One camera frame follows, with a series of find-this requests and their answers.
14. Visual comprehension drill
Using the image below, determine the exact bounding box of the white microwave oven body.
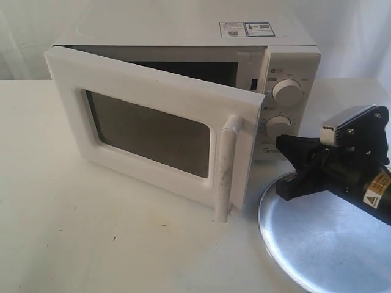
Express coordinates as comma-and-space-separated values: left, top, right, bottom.
45, 1, 321, 161

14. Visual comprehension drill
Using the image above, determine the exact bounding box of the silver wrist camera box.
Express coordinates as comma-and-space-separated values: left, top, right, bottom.
319, 105, 375, 147

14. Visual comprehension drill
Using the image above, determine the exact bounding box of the white control knob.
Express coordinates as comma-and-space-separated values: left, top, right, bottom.
272, 79, 302, 107
265, 116, 293, 139

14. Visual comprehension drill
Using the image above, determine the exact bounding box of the upper white control knob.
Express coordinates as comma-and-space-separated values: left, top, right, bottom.
272, 79, 302, 107

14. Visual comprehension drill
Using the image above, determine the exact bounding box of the shiny steel bowl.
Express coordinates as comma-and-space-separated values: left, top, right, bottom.
257, 171, 390, 292

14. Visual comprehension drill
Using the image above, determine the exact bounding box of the white backdrop curtain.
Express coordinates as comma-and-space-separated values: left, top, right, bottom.
0, 0, 391, 83

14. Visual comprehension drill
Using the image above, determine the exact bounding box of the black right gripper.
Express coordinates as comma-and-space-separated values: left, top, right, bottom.
276, 134, 371, 201

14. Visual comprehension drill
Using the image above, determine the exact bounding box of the white microwave door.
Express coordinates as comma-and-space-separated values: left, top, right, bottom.
45, 46, 264, 222

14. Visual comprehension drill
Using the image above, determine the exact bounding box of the lower white control knob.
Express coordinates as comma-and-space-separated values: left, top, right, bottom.
265, 116, 293, 139

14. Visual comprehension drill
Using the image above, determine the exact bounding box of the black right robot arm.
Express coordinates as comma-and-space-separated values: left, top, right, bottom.
276, 135, 390, 224

